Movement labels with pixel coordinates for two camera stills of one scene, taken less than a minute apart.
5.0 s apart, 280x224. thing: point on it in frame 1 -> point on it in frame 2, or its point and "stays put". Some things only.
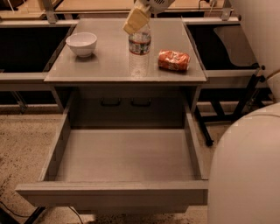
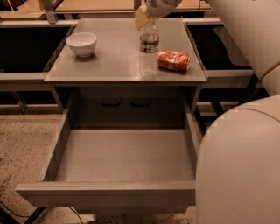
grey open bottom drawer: [120, 168] stays put
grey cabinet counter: [90, 75] stays put
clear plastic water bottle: [139, 45] -> [149, 51]
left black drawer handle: [110, 104] stays put
